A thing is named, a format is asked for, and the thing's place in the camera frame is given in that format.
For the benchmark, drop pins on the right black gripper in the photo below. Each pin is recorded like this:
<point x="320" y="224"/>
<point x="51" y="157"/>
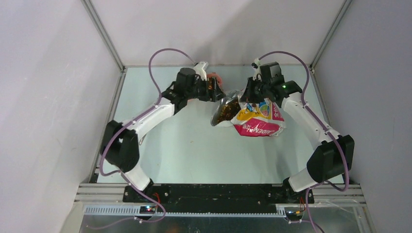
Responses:
<point x="248" y="96"/>

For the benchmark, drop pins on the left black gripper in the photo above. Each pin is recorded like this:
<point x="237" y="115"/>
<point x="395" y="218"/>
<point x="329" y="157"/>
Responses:
<point x="214" y="94"/>

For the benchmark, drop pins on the cat food bag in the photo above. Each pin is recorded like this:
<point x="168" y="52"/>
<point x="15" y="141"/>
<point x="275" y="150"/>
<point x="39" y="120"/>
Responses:
<point x="249" y="119"/>

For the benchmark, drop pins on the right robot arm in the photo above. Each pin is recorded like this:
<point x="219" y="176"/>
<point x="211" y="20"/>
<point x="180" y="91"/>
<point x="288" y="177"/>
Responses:
<point x="333" y="152"/>

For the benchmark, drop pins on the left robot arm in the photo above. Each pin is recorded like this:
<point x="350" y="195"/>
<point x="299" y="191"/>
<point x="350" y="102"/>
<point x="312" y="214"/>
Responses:
<point x="120" y="145"/>

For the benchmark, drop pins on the empty pink bowl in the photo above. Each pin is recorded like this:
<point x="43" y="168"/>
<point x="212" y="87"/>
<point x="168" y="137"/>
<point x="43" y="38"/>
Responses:
<point x="214" y="77"/>

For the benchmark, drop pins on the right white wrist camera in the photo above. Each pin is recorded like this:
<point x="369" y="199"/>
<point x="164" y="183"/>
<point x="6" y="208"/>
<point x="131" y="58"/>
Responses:
<point x="256" y="66"/>

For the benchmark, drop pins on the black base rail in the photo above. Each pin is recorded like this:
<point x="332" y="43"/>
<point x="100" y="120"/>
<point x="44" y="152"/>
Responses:
<point x="219" y="198"/>

